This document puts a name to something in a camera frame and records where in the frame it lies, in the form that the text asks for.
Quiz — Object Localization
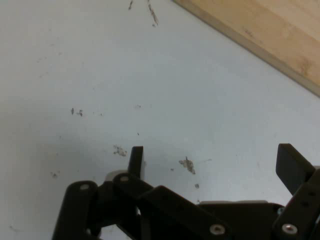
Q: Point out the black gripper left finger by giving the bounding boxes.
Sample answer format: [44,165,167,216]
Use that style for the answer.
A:
[51,145,232,240]

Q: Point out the bamboo wooden cutting board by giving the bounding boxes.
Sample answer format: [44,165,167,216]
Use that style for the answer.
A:
[172,0,320,98]

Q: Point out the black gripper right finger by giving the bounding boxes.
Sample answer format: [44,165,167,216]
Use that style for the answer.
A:
[271,143,320,240]

